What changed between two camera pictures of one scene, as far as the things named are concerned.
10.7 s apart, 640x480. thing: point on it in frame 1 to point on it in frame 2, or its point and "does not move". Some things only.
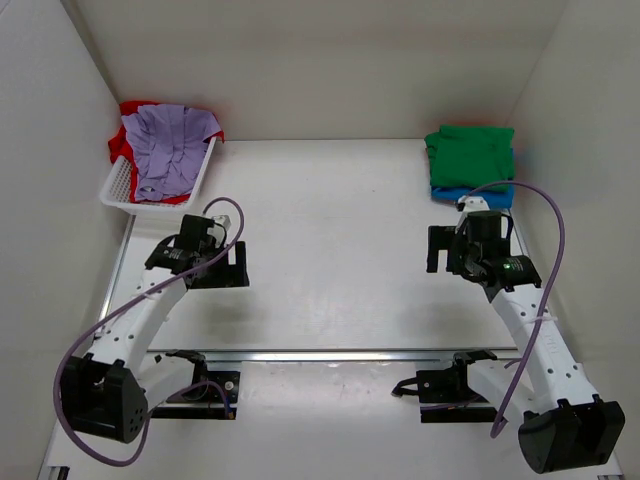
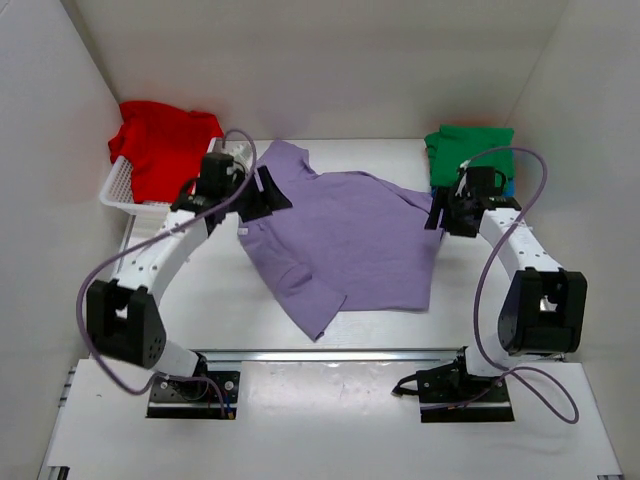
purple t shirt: (168, 143) to (347, 236)
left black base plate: (203, 402) does not move
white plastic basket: (117, 190) does not move
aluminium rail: (334, 356) does not move
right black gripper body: (441, 245) to (447, 212)
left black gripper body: (228, 267) to (252, 201)
